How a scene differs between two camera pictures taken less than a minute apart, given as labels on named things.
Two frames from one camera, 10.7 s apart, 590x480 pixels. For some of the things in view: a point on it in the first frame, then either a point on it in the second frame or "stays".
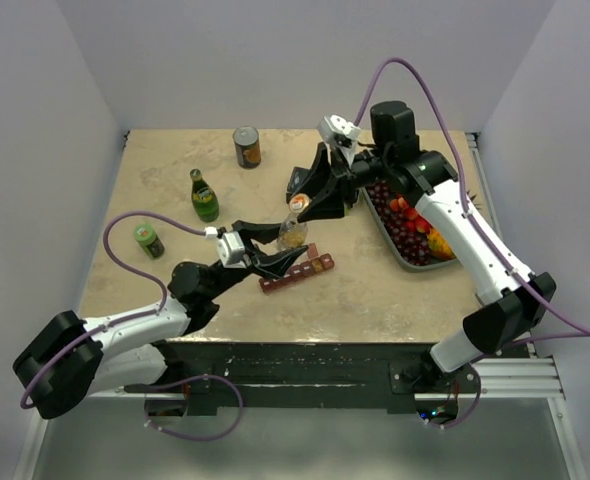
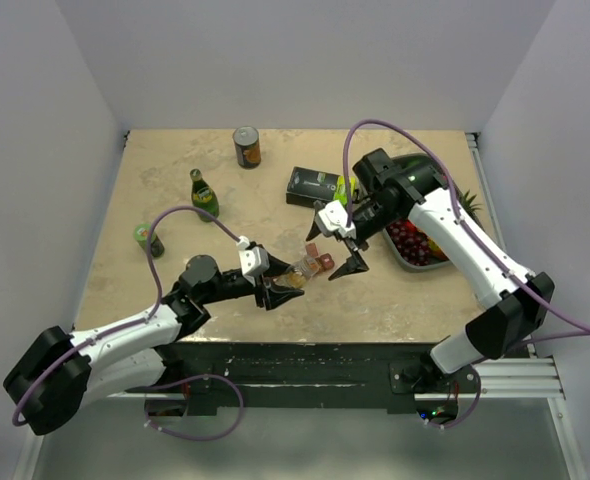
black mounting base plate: (303, 376) stays
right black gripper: (330, 204) -> (353, 264)
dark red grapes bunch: (414, 247) stays
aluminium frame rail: (523, 379) stays
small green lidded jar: (149, 240) stays
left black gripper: (276, 263) -> (273, 295)
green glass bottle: (205, 200) stays
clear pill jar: (293, 234) -> (304, 270)
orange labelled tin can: (247, 143) stays
